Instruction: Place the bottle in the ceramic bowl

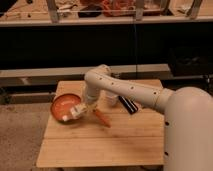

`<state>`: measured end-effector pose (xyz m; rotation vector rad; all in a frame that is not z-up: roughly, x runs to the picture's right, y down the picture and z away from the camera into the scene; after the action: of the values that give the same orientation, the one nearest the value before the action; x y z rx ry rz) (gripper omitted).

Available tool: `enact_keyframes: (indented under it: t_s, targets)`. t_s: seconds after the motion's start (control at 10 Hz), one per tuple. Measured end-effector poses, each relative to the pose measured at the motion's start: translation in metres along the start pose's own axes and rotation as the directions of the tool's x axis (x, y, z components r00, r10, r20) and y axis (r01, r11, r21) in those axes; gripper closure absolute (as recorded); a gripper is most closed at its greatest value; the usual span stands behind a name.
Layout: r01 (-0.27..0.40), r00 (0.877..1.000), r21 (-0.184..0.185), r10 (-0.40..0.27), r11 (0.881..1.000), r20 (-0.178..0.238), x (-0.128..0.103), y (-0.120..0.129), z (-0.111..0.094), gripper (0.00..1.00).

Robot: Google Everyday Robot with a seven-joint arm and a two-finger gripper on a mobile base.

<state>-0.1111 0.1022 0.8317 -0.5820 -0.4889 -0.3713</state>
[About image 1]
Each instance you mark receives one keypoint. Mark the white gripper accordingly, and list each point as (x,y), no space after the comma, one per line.
(75,112)

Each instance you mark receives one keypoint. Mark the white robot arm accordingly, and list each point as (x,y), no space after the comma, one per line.
(188,116)

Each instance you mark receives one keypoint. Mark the orange ceramic bowl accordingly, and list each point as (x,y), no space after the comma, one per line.
(62,103)

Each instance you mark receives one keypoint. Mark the orange carrot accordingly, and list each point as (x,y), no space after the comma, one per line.
(101,117)

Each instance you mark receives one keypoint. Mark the black rectangular remote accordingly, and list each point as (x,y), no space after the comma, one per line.
(129,105)

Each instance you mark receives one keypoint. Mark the wooden table board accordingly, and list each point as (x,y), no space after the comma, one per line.
(129,140)

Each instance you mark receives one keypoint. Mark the red cloth on shelf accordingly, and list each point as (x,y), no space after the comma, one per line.
(115,8)

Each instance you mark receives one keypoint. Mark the grey shelf rail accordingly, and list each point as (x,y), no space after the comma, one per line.
(51,76)

